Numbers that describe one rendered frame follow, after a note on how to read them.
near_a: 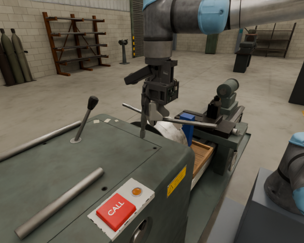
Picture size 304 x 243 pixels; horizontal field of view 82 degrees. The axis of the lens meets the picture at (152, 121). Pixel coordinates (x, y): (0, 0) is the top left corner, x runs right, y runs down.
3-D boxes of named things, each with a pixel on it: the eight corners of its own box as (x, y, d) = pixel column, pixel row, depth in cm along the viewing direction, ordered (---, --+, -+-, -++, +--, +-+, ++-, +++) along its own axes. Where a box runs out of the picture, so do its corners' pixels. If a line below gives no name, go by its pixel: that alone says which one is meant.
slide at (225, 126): (228, 139, 121) (228, 133, 119) (173, 121, 145) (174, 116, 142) (235, 128, 134) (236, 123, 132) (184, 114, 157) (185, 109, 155)
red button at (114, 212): (116, 234, 34) (115, 228, 33) (96, 216, 37) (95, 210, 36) (136, 211, 38) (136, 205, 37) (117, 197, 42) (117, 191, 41)
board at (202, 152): (192, 179, 97) (193, 174, 95) (142, 154, 116) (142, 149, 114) (212, 152, 118) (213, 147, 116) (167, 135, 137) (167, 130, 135)
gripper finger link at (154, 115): (159, 134, 53) (160, 105, 49) (144, 128, 56) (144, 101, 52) (165, 129, 56) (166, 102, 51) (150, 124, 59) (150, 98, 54)
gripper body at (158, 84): (164, 108, 48) (165, 61, 42) (140, 101, 52) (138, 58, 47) (178, 100, 53) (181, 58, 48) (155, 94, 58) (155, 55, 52)
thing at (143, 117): (137, 137, 63) (140, 107, 57) (142, 134, 64) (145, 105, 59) (142, 139, 62) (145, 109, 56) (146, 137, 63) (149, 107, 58)
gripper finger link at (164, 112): (166, 129, 56) (166, 102, 51) (151, 124, 59) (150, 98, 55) (171, 125, 58) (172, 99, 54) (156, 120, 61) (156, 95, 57)
